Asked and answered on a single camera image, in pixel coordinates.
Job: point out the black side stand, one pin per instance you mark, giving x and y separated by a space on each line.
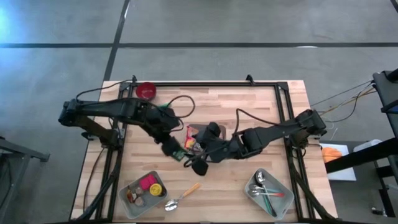
21 151
385 93

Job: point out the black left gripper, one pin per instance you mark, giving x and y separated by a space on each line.
170 146

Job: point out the dark grey plastic bin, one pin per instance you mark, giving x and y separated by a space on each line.
222 130

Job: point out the orange object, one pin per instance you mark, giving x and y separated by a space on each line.
331 154

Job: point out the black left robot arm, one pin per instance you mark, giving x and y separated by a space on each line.
102 109

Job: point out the black bowl red inside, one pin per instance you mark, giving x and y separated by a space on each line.
146 91

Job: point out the light grey plastic bin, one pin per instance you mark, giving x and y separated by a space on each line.
146 207
284 205

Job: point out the white paper sheet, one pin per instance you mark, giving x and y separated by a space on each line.
342 172

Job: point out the large silver spoon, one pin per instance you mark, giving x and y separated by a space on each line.
259 178

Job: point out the small silver spoon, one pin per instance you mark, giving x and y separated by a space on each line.
253 187

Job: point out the red yellow ramen packet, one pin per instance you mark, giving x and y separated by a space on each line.
189 141

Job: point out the brown snack packet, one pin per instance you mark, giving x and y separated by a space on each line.
130 195

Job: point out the black table frame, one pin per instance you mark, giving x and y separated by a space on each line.
230 84

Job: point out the green box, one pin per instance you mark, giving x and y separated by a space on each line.
179 154

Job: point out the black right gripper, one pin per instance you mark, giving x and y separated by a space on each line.
219 146

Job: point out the small glass spice jar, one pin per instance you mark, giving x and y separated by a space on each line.
139 190
139 202

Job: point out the red box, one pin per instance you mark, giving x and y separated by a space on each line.
147 182

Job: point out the white plastic tub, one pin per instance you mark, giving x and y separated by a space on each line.
368 144

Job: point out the yellow lidded black spice jar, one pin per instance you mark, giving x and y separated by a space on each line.
156 189

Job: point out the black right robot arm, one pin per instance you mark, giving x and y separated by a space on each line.
273 132

